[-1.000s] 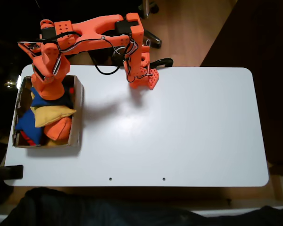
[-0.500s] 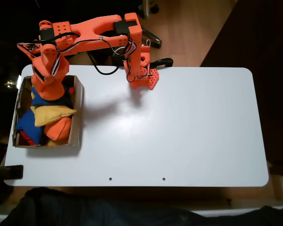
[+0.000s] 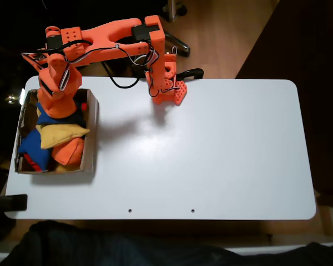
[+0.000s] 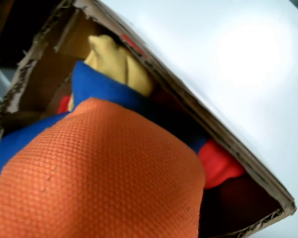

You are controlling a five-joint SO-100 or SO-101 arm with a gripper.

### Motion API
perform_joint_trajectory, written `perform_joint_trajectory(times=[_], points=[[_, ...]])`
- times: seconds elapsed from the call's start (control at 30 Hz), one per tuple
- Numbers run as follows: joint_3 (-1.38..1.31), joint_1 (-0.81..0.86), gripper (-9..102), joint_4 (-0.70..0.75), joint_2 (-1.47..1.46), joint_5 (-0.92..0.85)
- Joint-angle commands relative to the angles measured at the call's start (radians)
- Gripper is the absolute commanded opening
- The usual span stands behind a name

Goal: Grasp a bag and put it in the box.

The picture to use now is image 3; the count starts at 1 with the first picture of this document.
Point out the orange bean bag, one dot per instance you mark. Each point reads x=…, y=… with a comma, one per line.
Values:
x=63, y=108
x=68, y=152

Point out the yellow bean bag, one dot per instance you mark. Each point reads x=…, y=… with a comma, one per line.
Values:
x=65, y=168
x=58, y=135
x=38, y=112

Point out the red bean bag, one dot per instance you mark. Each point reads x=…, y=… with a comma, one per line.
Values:
x=33, y=163
x=83, y=106

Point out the blue bean bag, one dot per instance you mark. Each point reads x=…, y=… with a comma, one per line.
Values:
x=72, y=120
x=32, y=147

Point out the cardboard box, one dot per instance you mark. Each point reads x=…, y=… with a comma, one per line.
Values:
x=90, y=138

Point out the shiny metal object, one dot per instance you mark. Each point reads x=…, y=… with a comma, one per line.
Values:
x=11, y=98

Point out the black clamp block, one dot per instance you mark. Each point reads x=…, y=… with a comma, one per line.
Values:
x=14, y=202

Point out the metal office chair base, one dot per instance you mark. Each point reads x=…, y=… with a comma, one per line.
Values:
x=177, y=41

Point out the black table clamp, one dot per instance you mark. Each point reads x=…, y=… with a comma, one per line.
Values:
x=195, y=72

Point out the person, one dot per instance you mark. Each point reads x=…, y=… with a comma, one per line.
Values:
x=100, y=249

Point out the orange gripper camera mount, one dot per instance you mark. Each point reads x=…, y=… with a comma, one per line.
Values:
x=34, y=59

